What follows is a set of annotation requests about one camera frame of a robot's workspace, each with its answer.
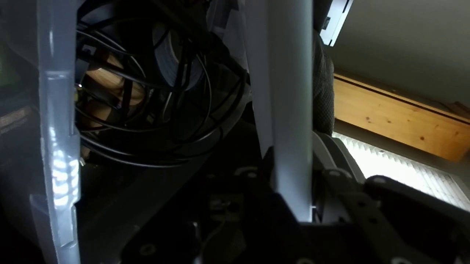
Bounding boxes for white ribbed vent panel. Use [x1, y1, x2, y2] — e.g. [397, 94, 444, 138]
[337, 131, 470, 213]

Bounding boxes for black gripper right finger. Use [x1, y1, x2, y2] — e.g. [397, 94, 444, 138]
[315, 167, 413, 264]

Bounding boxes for tan wooden item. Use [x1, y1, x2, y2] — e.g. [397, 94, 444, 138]
[78, 51, 149, 129]

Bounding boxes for light wooden table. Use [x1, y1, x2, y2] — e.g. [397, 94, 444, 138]
[332, 72, 470, 163]

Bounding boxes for tangled black cables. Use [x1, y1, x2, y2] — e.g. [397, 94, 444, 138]
[72, 0, 250, 170]

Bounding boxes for white plastic bin lid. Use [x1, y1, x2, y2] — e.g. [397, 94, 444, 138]
[243, 0, 316, 223]

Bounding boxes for grey metal bracket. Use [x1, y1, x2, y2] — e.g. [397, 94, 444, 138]
[319, 0, 356, 50]

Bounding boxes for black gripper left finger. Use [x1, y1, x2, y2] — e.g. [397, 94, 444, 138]
[204, 145, 315, 264]

